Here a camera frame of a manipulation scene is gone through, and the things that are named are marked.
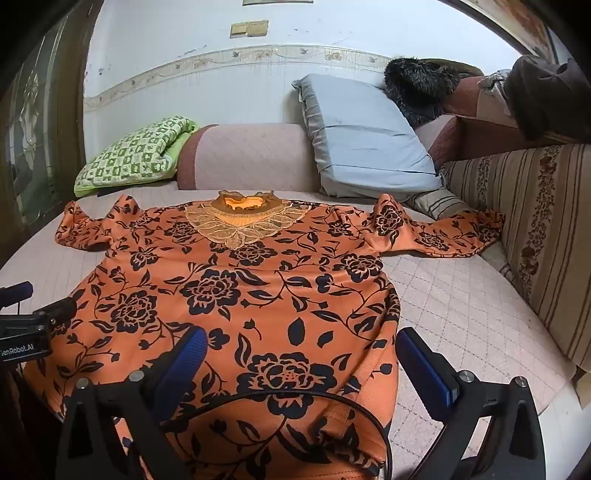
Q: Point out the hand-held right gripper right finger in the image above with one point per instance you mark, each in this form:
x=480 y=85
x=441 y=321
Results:
x=427 y=367

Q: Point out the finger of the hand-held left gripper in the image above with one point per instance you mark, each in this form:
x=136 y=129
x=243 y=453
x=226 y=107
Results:
x=57 y=314
x=16 y=291

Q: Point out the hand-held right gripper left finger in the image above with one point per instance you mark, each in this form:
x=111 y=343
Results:
x=190 y=353

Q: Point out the orange floral shirt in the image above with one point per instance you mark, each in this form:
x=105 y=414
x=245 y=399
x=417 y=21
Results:
x=277 y=286

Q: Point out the pink quilted bed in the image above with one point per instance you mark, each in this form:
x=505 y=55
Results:
x=461 y=300

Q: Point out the striped beige pillow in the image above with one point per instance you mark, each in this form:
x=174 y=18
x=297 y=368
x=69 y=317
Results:
x=436 y=203

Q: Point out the green patterned pillow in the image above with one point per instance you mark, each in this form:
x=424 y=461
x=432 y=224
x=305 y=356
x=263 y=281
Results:
x=134 y=154

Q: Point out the wooden stained glass door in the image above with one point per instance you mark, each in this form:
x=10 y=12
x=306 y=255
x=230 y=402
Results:
x=41 y=115

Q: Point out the striped floral sofa cushion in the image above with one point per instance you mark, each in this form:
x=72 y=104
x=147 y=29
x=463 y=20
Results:
x=531 y=221

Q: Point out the pink and brown bolster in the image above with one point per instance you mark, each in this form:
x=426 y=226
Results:
x=249 y=154

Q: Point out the grey pillow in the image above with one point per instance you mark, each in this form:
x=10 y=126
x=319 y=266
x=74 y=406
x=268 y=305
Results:
x=364 y=138

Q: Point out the brown cardboard box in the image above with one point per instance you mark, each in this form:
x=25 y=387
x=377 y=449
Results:
x=489 y=108

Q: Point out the black furry garment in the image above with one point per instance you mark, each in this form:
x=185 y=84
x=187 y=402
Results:
x=420 y=87

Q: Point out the grey crumpled cloth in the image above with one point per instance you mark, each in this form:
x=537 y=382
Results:
x=496 y=83

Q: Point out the dark brown garment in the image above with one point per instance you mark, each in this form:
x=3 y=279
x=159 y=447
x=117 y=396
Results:
x=549 y=97

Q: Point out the beige wall switch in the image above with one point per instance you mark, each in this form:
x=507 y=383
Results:
x=249 y=28

